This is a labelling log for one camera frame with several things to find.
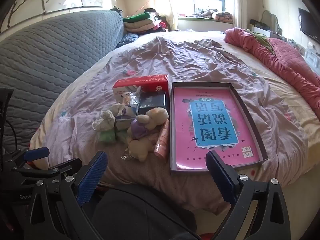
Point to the grey quilted headboard cover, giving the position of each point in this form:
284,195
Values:
50,55

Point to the red and white carton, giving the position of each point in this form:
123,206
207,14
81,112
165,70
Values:
140,81

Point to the black flat television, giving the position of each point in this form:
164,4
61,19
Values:
310,25

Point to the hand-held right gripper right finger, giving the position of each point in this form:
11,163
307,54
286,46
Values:
220,177

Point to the purple floral duvet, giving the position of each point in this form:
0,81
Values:
190,62

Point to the green cloth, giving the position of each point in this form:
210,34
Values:
261,40

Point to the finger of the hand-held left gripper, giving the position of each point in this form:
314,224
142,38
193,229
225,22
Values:
67,165
36,153

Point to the stack of folded clothes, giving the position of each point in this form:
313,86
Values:
140,23

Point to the black box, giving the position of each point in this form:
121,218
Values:
152,102

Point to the dark patterned cloth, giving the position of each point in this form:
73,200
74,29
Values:
127,40

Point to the patterned blanket on windowsill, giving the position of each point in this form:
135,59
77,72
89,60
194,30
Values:
220,16

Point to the green white tissue packet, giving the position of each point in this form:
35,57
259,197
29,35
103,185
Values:
125,117

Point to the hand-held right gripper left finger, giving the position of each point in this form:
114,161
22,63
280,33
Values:
92,177

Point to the pink quilt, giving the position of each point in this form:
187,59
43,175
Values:
287,62

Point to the grey rounded chair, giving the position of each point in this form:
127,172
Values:
268,20

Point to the plush sheep with purple dress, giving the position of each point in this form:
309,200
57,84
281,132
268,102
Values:
155,116

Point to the white drawer cabinet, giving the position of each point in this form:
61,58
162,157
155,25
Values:
312,57

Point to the cream curtain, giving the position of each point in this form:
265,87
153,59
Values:
241,5
165,2

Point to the bed with cream sheet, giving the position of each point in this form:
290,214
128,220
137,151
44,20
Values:
307,120

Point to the black device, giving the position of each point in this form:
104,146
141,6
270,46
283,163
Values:
257,25

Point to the pink and blue book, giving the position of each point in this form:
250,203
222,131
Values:
212,120

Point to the pink packet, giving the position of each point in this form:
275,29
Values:
162,140

